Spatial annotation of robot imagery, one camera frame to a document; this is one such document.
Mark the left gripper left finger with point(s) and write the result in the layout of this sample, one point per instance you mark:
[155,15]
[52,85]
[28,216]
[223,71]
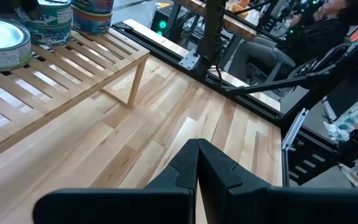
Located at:
[120,208]

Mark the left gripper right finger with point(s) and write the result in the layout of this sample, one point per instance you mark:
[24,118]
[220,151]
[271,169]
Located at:
[259,208]

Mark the green label tuna can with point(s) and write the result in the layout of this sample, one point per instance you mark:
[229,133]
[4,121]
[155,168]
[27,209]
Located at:
[54,15]
[2,40]

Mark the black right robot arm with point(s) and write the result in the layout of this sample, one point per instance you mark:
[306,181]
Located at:
[211,31]

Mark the wooden slatted shelf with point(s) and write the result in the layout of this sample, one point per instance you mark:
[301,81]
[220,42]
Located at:
[57,81]

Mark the floral patterned cloth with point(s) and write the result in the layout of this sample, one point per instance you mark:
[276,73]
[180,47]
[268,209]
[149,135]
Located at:
[353,121]

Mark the black computer tower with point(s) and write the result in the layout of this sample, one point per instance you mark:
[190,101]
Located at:
[162,25]

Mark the black office chair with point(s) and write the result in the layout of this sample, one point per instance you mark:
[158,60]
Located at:
[322,63]

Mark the person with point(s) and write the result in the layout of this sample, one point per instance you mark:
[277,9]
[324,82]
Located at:
[306,40]

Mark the background wooden table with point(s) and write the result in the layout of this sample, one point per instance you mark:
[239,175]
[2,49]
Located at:
[241,28]

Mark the silver frame bar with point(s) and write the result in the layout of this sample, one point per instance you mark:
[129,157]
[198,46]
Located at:
[294,130]

